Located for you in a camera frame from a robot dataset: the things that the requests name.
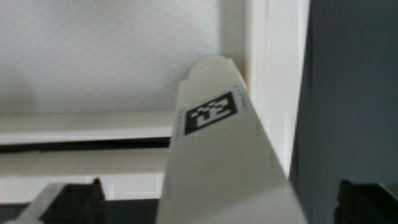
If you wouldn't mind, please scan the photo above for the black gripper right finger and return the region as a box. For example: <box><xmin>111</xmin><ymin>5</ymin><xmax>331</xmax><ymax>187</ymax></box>
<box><xmin>335</xmin><ymin>180</ymin><xmax>398</xmax><ymax>224</ymax></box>

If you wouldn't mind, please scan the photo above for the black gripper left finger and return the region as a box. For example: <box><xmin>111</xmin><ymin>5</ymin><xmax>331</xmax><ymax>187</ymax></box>
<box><xmin>13</xmin><ymin>177</ymin><xmax>111</xmax><ymax>224</ymax></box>

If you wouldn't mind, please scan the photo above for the white desk top tray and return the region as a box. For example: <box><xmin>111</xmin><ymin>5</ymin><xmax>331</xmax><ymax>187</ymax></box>
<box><xmin>0</xmin><ymin>0</ymin><xmax>313</xmax><ymax>178</ymax></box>

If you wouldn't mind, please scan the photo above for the white front fence bar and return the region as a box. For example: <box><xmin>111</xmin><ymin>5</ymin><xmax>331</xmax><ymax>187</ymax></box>
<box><xmin>0</xmin><ymin>148</ymin><xmax>169</xmax><ymax>203</ymax></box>

